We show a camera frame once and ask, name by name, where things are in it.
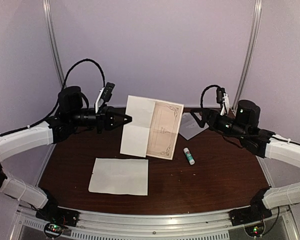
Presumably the white letter sheet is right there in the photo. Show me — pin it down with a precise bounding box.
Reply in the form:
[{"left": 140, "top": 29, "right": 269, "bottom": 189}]
[{"left": 120, "top": 95, "right": 184, "bottom": 161}]

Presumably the front aluminium rail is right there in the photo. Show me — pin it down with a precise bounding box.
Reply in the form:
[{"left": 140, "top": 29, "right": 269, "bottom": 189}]
[{"left": 9, "top": 203, "right": 300, "bottom": 240}]

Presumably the left black cable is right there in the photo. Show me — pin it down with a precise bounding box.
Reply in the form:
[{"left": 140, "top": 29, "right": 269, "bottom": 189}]
[{"left": 0, "top": 58, "right": 107, "bottom": 141}]

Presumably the right black cable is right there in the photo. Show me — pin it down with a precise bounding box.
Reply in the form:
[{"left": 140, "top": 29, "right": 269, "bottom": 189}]
[{"left": 200, "top": 84, "right": 300, "bottom": 148}]

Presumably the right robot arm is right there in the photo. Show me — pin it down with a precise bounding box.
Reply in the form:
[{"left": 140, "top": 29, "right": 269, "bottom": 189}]
[{"left": 190, "top": 99, "right": 300, "bottom": 221}]

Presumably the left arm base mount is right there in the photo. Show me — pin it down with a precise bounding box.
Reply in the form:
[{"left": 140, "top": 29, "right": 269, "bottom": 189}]
[{"left": 35, "top": 207, "right": 79, "bottom": 240}]

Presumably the black cable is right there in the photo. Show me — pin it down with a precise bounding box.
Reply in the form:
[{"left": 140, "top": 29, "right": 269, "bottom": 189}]
[
  {"left": 0, "top": 58, "right": 107, "bottom": 141},
  {"left": 200, "top": 84, "right": 300, "bottom": 148}
]

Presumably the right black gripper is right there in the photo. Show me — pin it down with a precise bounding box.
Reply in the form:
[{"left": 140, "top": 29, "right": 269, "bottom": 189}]
[{"left": 189, "top": 108, "right": 248, "bottom": 142}]

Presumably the lower white paper sheet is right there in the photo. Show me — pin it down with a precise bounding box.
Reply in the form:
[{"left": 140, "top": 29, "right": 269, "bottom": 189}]
[{"left": 88, "top": 158, "right": 149, "bottom": 196}]

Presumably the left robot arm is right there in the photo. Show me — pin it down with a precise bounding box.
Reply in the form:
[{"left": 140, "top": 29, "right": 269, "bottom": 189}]
[{"left": 0, "top": 82, "right": 132, "bottom": 222}]

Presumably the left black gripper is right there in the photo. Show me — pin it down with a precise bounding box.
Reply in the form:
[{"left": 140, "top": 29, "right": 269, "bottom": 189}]
[{"left": 69, "top": 104, "right": 132, "bottom": 135}]

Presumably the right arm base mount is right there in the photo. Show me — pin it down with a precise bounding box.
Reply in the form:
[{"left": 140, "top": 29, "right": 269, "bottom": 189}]
[{"left": 229, "top": 206, "right": 272, "bottom": 238}]

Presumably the white green glue stick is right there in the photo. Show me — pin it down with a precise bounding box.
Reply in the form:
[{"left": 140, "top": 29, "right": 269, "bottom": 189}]
[{"left": 183, "top": 147, "right": 195, "bottom": 166}]

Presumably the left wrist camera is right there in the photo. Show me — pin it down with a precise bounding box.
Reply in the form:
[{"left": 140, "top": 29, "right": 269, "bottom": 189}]
[{"left": 94, "top": 82, "right": 115, "bottom": 114}]

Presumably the aluminium frame post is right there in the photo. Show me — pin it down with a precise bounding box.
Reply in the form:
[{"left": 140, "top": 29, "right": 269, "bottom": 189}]
[
  {"left": 42, "top": 0, "right": 65, "bottom": 91},
  {"left": 232, "top": 0, "right": 263, "bottom": 112}
]

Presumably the grey envelope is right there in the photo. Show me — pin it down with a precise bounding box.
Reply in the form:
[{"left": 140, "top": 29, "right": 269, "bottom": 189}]
[{"left": 179, "top": 112, "right": 208, "bottom": 141}]

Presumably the left aluminium frame post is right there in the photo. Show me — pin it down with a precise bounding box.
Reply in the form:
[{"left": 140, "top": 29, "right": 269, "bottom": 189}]
[{"left": 42, "top": 0, "right": 65, "bottom": 91}]

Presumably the right aluminium frame post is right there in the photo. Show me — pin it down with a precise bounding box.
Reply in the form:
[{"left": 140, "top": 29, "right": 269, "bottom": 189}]
[{"left": 232, "top": 0, "right": 263, "bottom": 112}]

